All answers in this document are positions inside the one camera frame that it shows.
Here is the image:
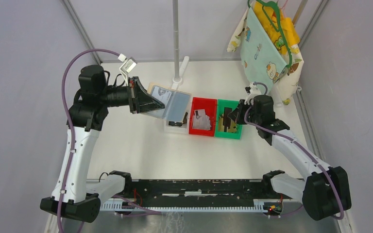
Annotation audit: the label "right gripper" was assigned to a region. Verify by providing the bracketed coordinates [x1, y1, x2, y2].
[228, 99, 261, 126]

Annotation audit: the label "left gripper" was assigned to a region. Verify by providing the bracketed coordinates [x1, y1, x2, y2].
[99, 76, 165, 114]

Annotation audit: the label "white striped credit card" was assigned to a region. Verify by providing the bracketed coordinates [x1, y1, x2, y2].
[151, 85, 172, 105]

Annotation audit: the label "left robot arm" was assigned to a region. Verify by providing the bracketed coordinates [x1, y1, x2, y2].
[40, 65, 165, 223]

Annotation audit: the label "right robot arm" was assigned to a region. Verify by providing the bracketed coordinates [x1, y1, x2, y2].
[228, 95, 352, 221]

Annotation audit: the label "white cards in red bin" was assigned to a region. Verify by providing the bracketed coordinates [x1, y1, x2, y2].
[192, 109, 212, 131]

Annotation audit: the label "brown item in green bin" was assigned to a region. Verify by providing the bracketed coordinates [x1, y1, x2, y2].
[218, 107, 237, 133]

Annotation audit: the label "green plastic bin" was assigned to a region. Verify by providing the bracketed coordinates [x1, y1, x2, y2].
[215, 99, 242, 140]

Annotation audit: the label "red plastic bin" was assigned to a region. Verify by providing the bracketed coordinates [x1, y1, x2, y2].
[189, 97, 217, 137]

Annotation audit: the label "grey stand pole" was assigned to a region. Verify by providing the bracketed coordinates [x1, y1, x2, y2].
[172, 0, 181, 83]

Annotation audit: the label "clear plastic bin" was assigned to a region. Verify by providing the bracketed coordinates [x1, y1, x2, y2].
[164, 116, 188, 134]

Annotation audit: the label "white stand base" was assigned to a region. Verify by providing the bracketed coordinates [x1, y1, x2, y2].
[171, 56, 189, 90]

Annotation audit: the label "mint cartoon cloth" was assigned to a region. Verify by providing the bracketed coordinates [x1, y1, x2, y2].
[240, 8, 288, 94]

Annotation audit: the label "green clothes hanger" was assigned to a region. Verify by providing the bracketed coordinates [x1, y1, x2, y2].
[247, 0, 294, 68]

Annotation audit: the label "yellow cloth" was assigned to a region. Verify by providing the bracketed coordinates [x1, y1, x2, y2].
[254, 2, 301, 55]

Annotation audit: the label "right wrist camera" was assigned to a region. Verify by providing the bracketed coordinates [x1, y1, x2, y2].
[244, 82, 261, 104]

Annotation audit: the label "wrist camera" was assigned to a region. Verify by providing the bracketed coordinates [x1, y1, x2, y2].
[244, 82, 261, 104]
[118, 54, 137, 84]

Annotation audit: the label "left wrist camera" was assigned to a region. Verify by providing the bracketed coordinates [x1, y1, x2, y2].
[118, 54, 137, 84]

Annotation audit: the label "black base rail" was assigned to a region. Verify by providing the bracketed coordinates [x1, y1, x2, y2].
[102, 179, 294, 208]

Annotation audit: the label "white cable duct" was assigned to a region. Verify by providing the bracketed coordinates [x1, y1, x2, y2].
[100, 199, 268, 213]

